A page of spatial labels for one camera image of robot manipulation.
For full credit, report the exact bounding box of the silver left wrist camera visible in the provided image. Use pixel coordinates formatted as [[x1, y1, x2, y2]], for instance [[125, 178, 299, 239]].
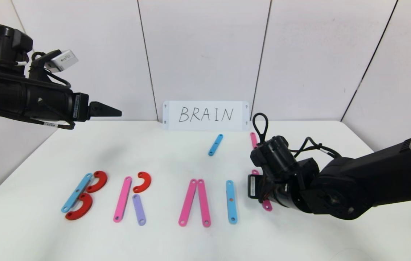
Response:
[[47, 50, 79, 73]]

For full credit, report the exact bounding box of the short purple bar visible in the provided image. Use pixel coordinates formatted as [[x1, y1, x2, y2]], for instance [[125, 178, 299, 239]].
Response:
[[132, 194, 147, 226]]

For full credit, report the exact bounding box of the long blue bar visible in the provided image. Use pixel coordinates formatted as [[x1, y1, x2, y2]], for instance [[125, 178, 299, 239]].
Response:
[[61, 173, 94, 213]]

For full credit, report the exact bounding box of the white BRAIN sign card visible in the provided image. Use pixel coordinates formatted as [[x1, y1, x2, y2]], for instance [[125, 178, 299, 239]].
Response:
[[162, 101, 250, 131]]

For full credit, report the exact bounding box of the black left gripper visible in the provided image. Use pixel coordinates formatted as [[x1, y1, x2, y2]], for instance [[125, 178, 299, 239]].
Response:
[[25, 84, 122, 122]]

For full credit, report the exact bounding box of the thin black left camera cable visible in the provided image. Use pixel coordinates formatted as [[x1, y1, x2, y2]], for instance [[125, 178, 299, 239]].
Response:
[[0, 109, 76, 130]]

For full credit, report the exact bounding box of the short blue bar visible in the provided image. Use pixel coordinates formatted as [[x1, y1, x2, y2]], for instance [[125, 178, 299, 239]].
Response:
[[208, 134, 224, 157]]

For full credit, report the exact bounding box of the black looped camera cable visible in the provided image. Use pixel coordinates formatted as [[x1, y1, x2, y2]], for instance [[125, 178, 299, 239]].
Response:
[[252, 112, 269, 145]]

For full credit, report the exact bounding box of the blue bar with orange hole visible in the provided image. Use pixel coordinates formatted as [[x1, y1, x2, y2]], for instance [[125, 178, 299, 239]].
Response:
[[226, 180, 238, 224]]

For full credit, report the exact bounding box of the black left camera bracket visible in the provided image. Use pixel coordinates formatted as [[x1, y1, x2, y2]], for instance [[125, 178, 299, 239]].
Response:
[[28, 50, 62, 86]]

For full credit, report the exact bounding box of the red C-shaped piece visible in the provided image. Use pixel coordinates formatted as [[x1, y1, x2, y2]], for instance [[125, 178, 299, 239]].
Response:
[[132, 171, 152, 194], [65, 193, 93, 221], [86, 171, 108, 193]]

